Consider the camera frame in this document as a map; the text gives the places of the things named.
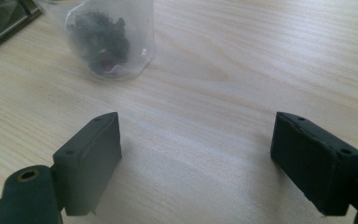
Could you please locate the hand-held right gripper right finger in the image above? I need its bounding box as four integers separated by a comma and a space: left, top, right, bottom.
269, 111, 358, 217

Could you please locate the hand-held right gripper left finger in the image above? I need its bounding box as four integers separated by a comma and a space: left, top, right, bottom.
52, 111, 123, 217

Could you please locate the tea bag with dark leaves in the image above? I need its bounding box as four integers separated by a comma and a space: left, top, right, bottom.
65, 10, 131, 77

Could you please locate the clear glass cup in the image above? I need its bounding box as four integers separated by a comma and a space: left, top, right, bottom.
33, 0, 157, 81

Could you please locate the clear plastic storage box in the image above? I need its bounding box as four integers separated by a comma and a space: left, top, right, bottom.
0, 0, 43, 54

